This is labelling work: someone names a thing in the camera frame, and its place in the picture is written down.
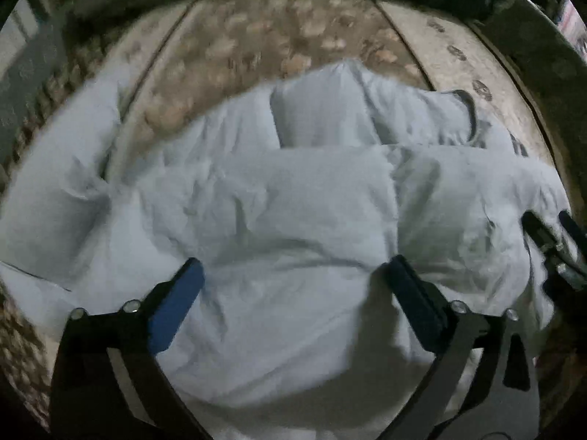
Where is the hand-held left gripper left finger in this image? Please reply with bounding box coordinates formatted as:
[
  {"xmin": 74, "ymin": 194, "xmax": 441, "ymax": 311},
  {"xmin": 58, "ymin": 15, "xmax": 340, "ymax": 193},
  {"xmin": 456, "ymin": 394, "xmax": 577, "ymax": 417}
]
[{"xmin": 48, "ymin": 258, "xmax": 212, "ymax": 440}]

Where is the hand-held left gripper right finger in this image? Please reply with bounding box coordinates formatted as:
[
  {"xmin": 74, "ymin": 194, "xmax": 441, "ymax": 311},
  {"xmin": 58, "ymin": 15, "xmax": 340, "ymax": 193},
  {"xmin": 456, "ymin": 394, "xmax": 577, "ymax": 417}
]
[{"xmin": 380, "ymin": 254, "xmax": 542, "ymax": 440}]

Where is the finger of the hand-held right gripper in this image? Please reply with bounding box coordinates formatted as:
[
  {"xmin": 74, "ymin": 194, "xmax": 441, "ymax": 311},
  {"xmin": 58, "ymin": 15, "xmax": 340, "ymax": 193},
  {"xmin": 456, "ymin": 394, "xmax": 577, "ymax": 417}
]
[
  {"xmin": 522, "ymin": 210, "xmax": 579, "ymax": 290},
  {"xmin": 558, "ymin": 210, "xmax": 587, "ymax": 267}
]

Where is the pale blue padded jacket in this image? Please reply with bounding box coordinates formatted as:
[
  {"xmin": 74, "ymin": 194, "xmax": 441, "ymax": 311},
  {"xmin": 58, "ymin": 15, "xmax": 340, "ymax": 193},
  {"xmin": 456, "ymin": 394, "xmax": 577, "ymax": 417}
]
[{"xmin": 0, "ymin": 59, "xmax": 572, "ymax": 440}]

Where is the colourful printed paper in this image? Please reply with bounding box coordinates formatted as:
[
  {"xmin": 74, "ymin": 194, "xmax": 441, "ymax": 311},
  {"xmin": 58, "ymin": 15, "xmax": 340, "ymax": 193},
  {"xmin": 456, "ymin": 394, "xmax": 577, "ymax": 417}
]
[{"xmin": 556, "ymin": 0, "xmax": 587, "ymax": 58}]

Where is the floral patterned bed blanket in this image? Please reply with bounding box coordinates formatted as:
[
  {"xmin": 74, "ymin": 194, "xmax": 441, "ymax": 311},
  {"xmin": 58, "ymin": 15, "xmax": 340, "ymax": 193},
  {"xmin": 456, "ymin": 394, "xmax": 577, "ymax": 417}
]
[{"xmin": 0, "ymin": 0, "xmax": 587, "ymax": 432}]

